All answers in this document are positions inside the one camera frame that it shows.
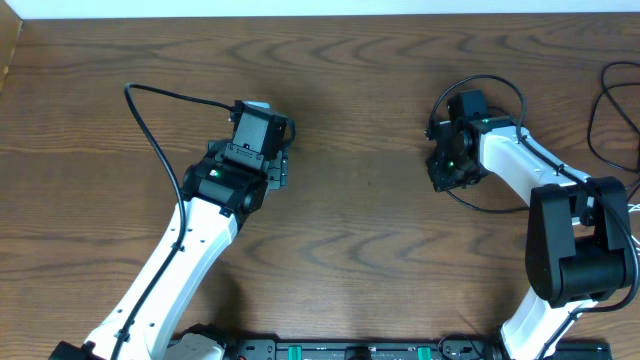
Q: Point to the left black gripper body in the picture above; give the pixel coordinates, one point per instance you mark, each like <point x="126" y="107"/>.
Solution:
<point x="282" y="170"/>

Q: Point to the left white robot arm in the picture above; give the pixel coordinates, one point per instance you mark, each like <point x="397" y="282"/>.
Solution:
<point x="219" y="193"/>

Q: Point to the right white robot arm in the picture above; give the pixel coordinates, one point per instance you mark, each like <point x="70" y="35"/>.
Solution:
<point x="579" y="248"/>

